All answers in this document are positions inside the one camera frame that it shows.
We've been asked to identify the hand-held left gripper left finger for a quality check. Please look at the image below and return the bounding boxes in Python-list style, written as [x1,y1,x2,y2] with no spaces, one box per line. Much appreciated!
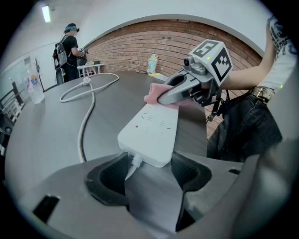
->
[20,153,150,239]

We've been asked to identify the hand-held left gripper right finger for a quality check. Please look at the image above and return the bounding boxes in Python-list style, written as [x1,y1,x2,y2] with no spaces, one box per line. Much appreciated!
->
[171,151,244,232]

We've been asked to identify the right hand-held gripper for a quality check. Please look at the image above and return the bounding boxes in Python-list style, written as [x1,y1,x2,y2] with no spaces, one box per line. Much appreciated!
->
[157,39,234,107]

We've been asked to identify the pink cloth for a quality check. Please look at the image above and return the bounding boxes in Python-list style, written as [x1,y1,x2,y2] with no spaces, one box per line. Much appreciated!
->
[143,83,195,110]

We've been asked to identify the white power strip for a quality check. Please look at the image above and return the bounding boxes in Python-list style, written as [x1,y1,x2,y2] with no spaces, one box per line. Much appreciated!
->
[117,102,180,168]

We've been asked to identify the person's right forearm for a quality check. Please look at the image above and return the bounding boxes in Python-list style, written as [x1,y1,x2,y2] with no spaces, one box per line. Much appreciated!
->
[219,23,280,91]

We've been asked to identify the person's right hand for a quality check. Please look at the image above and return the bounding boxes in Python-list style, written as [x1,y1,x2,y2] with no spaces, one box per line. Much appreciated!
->
[190,83,212,95]

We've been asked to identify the yellow-green book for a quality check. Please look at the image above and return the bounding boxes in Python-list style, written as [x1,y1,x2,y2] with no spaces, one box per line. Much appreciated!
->
[148,72,169,82]

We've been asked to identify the cartoon figurine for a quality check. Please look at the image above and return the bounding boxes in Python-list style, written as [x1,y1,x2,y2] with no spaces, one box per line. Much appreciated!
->
[147,53,161,73]

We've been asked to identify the person's black jeans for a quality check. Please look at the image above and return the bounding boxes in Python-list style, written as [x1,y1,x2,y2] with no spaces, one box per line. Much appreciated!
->
[206,94,284,163]

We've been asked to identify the small white table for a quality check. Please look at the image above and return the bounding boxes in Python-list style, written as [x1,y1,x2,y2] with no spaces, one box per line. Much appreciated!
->
[77,61,105,77]

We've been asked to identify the patterned belt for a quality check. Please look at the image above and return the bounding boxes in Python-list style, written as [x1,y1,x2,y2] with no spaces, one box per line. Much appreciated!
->
[249,85,277,101]

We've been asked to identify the person's white printed t-shirt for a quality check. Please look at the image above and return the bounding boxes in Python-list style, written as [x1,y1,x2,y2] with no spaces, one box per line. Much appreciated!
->
[256,15,299,94]

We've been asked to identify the black office chair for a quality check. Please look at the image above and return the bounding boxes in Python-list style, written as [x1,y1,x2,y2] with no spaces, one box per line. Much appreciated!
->
[0,81,27,124]

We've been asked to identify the clear plastic water bottle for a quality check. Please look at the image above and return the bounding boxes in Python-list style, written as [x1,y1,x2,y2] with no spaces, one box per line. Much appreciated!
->
[25,69,45,105]

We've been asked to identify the black coat rack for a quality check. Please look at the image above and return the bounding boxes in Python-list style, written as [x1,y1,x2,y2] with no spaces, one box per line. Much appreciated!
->
[32,57,46,93]

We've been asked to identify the short ceiling light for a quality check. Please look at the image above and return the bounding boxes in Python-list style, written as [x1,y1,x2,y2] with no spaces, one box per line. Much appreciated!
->
[41,5,51,23]

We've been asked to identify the white power cord with plug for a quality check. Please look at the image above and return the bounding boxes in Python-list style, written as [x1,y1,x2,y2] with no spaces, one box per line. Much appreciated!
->
[59,72,143,181]

